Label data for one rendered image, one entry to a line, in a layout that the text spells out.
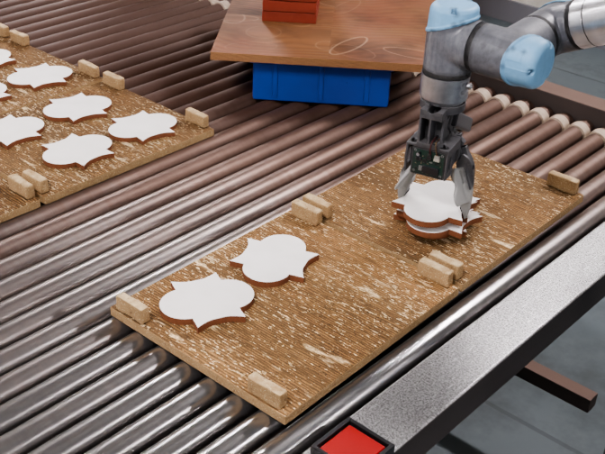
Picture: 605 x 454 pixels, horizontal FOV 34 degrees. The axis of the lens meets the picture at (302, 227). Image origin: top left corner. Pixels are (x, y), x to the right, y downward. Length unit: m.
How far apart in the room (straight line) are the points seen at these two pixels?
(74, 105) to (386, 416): 1.07
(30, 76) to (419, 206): 1.01
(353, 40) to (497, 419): 1.14
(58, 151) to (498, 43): 0.88
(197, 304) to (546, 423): 1.51
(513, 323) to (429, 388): 0.21
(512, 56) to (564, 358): 1.71
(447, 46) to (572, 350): 1.73
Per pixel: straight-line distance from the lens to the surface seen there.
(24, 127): 2.02
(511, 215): 1.77
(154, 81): 2.28
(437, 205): 1.64
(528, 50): 1.43
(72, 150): 1.91
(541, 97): 2.28
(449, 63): 1.49
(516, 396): 2.84
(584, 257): 1.73
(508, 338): 1.50
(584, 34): 1.51
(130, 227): 1.71
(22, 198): 1.78
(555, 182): 1.88
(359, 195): 1.78
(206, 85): 2.26
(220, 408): 1.32
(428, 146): 1.53
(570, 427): 2.79
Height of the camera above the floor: 1.79
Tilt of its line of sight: 31 degrees down
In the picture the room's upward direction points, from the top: 3 degrees clockwise
